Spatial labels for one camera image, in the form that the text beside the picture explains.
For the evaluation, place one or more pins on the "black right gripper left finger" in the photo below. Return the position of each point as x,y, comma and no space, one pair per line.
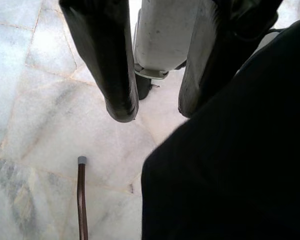
107,62

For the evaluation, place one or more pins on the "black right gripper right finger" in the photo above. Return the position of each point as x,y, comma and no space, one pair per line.
210,62

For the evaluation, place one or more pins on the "grey robot right leg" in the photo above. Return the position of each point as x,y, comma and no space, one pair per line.
162,37

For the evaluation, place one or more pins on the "black printed shirt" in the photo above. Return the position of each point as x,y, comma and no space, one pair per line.
227,162

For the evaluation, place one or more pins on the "orange marble folding table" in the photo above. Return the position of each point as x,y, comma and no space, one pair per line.
82,200

